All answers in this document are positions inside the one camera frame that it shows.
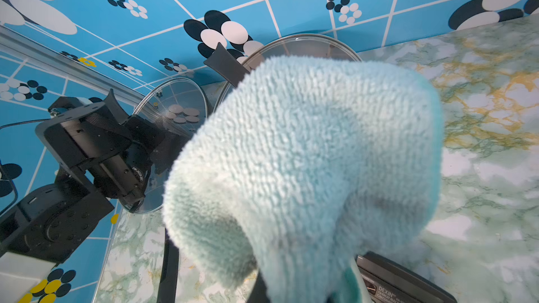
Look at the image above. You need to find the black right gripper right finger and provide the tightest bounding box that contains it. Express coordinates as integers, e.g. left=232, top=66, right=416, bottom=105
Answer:
left=357, top=252, right=457, bottom=303

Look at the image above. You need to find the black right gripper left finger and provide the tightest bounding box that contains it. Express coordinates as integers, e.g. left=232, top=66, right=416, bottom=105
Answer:
left=157, top=229, right=180, bottom=303

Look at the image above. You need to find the glass pot lid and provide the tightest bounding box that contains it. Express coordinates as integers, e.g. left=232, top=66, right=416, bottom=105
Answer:
left=204, top=34, right=362, bottom=107
left=122, top=78, right=211, bottom=214

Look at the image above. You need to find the light green microfiber cloth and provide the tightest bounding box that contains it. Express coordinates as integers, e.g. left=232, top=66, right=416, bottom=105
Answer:
left=163, top=56, right=444, bottom=302

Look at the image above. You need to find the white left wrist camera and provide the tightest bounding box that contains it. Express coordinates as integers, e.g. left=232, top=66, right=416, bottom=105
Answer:
left=0, top=252, right=56, bottom=303

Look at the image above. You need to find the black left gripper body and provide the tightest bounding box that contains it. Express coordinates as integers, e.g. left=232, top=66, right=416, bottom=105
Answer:
left=35, top=91, right=168, bottom=213

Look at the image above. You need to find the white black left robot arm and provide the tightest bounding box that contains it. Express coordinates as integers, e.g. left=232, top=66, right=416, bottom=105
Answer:
left=1, top=93, right=175, bottom=265

